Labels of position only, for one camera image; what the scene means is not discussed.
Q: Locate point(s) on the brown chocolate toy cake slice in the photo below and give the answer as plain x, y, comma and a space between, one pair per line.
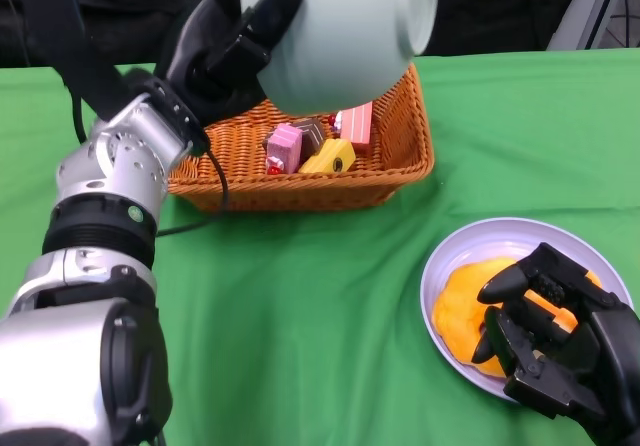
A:
312, 136

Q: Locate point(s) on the pale grey bowl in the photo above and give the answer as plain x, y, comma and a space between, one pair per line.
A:
345, 31

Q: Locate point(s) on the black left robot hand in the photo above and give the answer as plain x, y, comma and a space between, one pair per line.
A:
220, 61

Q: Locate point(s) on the green tablecloth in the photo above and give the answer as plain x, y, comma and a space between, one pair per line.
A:
325, 316

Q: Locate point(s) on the pink toy cake slice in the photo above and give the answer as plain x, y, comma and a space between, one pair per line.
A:
357, 123

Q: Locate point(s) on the magenta toy cake slice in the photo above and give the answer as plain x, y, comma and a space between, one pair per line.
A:
284, 148

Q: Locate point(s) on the orange wicker basket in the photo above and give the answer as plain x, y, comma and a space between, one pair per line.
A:
400, 166

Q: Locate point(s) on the yellow toy cake slice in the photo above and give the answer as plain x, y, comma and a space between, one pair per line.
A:
330, 158

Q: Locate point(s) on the grey metal frame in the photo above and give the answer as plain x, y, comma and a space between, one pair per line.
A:
585, 11

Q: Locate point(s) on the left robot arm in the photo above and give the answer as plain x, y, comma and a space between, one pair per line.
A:
95, 266

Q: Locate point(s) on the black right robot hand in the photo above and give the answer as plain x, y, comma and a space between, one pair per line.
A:
565, 346

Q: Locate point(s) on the yellow donut bread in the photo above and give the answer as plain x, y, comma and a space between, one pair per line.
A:
460, 306

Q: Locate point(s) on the black backdrop cloth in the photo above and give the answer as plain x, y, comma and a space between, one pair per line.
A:
500, 6

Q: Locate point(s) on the lavender plate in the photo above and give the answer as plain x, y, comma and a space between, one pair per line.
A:
475, 251

